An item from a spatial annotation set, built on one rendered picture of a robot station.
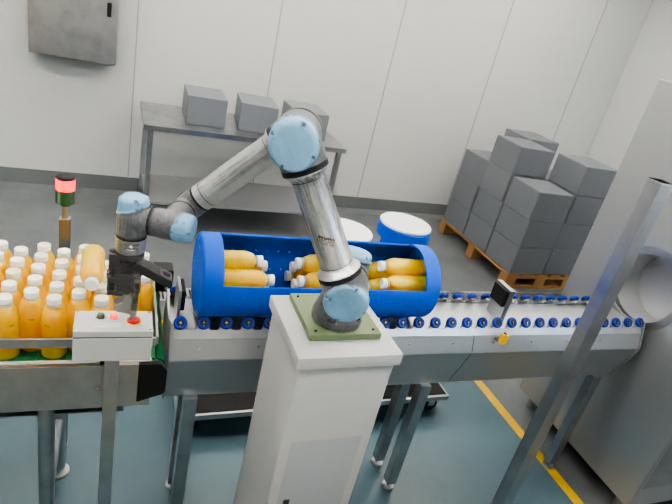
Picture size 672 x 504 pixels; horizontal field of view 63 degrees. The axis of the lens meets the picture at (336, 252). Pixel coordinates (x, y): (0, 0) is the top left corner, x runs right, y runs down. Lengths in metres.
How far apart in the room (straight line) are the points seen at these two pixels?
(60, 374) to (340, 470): 0.90
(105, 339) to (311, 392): 0.57
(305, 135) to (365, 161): 4.55
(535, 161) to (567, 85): 1.76
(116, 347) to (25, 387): 0.34
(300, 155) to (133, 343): 0.72
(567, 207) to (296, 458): 3.89
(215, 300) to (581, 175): 3.94
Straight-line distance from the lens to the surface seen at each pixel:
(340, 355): 1.52
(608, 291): 2.24
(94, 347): 1.62
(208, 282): 1.76
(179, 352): 1.90
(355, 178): 5.79
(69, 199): 2.14
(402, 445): 2.63
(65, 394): 1.87
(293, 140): 1.23
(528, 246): 5.10
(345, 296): 1.36
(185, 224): 1.40
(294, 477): 1.82
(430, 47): 5.77
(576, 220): 5.32
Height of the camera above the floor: 2.02
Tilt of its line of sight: 25 degrees down
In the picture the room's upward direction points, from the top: 14 degrees clockwise
